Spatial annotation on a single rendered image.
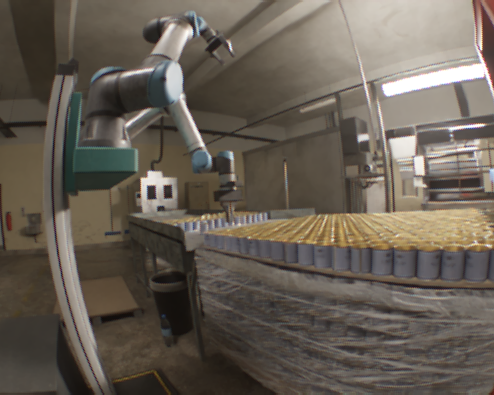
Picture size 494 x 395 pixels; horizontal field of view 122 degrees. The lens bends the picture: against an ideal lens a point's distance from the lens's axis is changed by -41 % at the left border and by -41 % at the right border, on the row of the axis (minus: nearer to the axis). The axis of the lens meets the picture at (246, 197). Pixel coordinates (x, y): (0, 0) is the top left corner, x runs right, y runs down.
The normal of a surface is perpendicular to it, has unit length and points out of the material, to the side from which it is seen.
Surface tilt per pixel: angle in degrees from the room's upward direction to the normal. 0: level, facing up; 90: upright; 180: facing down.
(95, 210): 90
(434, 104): 90
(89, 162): 90
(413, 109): 90
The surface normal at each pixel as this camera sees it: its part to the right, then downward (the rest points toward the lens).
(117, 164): 0.65, -0.04
